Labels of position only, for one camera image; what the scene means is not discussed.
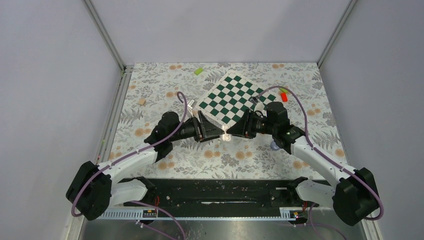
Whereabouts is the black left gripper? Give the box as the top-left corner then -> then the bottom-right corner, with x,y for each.
169,110 -> 225,143

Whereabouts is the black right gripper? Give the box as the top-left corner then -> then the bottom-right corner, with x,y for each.
226,109 -> 277,140

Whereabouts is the white earbud charging case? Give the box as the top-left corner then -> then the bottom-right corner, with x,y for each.
220,124 -> 231,142

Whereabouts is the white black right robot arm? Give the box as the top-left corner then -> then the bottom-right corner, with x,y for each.
225,102 -> 381,226

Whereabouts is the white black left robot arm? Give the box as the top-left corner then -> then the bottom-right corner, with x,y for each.
65,111 -> 225,221

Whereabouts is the green white chessboard mat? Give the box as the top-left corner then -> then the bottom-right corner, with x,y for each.
196,71 -> 281,127

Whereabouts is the red block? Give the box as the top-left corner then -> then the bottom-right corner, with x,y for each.
280,92 -> 288,102

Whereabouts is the lime green block far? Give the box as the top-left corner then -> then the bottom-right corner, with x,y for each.
193,67 -> 204,76

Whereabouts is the floral patterned table mat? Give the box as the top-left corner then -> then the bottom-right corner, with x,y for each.
109,62 -> 347,179

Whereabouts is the small wooden cube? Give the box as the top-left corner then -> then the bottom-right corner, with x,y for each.
138,98 -> 146,106

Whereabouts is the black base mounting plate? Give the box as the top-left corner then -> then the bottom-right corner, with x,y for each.
112,178 -> 332,218

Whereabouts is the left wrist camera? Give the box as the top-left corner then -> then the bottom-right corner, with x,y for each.
187,99 -> 197,118

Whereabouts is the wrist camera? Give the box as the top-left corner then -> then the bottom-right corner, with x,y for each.
249,96 -> 265,112
187,99 -> 197,118

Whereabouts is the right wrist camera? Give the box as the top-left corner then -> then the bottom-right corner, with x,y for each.
249,96 -> 265,112

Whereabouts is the white slotted cable duct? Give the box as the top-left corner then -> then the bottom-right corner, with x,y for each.
99,207 -> 299,222

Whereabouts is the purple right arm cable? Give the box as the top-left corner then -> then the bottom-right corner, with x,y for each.
253,85 -> 385,240

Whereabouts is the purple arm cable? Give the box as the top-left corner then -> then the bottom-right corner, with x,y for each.
71,91 -> 200,240
253,85 -> 385,240

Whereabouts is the right aluminium frame post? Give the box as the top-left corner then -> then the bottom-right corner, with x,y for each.
316,0 -> 358,69

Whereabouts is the aluminium frame post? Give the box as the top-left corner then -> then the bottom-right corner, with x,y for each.
82,0 -> 127,71
316,0 -> 358,69

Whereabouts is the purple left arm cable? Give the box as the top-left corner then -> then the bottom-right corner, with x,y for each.
71,91 -> 200,240

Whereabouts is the left aluminium frame post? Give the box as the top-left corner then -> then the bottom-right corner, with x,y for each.
82,0 -> 127,71

